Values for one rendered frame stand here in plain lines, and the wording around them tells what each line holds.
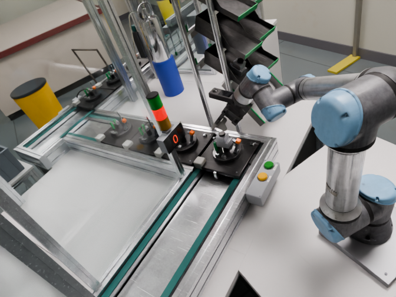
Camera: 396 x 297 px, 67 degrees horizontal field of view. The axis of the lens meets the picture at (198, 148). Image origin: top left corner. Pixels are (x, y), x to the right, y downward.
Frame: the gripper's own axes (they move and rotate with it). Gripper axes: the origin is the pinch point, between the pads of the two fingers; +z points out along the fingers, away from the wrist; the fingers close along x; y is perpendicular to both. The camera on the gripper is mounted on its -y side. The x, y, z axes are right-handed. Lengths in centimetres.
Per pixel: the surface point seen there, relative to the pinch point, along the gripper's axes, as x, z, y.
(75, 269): -77, 12, -7
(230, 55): 35.9, -2.7, -14.9
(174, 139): -19.7, 2.3, -9.4
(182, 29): 19.1, -12.2, -36.5
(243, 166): -6.0, 7.0, 21.4
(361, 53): 272, 76, 83
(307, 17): 307, 98, 9
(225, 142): -1.4, 6.6, 8.9
